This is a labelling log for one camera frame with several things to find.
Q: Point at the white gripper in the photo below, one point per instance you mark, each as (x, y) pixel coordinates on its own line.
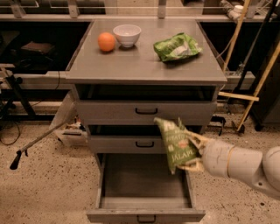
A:
(216, 157)

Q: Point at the light green chip bag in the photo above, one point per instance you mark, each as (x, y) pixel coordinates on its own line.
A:
(179, 47)

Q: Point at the grey top drawer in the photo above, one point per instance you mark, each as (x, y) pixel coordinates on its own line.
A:
(141, 104)

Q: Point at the green jalapeno chip bag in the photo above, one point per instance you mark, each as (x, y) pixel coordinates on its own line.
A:
(179, 149)

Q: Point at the orange fruit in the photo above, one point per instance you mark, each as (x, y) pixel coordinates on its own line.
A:
(106, 42)

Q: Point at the grey drawer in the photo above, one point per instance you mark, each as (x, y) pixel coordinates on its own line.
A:
(141, 104)
(139, 139)
(139, 189)

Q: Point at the white bowl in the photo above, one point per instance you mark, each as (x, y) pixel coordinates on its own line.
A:
(127, 34)

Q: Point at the clear plastic storage box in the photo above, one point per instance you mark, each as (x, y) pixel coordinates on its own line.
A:
(70, 131)

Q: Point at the grey bottom drawer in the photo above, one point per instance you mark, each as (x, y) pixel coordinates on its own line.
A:
(139, 189)

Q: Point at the dark box on shelf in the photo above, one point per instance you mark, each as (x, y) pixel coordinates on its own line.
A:
(37, 48)

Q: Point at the grey middle drawer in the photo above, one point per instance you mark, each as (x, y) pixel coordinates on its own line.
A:
(139, 139)

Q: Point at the grey drawer cabinet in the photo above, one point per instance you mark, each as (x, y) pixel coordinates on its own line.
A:
(140, 65)

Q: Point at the grey stick with black handle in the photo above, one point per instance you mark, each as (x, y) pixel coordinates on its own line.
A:
(15, 162)

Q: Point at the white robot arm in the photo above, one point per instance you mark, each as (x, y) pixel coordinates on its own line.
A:
(257, 170)

